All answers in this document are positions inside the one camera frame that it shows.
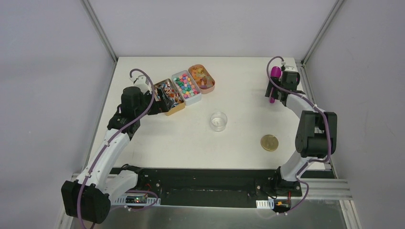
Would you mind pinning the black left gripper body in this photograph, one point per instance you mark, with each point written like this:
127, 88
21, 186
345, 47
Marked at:
157, 103

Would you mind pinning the gold round lid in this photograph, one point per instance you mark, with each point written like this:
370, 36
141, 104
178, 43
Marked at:
269, 143

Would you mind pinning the yellow tin of lollipops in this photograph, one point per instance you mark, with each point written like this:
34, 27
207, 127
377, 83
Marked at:
169, 88

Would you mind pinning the pink tin of gummy candies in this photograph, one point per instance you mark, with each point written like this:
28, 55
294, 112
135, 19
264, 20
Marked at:
201, 76

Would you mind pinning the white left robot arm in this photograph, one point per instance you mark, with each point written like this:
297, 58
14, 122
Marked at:
90, 196

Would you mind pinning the right controller board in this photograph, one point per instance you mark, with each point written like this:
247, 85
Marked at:
282, 206

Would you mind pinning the aluminium frame post left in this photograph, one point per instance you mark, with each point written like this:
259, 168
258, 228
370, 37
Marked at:
99, 29

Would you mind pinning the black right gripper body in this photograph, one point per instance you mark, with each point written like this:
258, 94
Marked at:
276, 91

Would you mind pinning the clear plastic cup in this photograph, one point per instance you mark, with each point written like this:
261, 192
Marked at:
218, 121

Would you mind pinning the purple plastic scoop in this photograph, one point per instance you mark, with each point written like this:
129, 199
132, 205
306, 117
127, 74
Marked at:
276, 73

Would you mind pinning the aluminium frame post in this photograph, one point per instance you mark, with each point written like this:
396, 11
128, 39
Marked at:
99, 29
323, 30

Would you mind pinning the aluminium frame post right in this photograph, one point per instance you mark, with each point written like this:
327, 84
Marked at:
323, 30

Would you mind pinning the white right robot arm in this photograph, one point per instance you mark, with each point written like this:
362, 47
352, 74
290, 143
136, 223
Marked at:
315, 140

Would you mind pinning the left controller board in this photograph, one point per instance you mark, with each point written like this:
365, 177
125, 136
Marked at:
136, 199

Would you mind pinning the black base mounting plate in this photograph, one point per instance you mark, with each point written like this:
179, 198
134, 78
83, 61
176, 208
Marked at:
224, 188

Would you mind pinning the controller board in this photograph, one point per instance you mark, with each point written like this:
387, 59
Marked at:
282, 206
136, 199

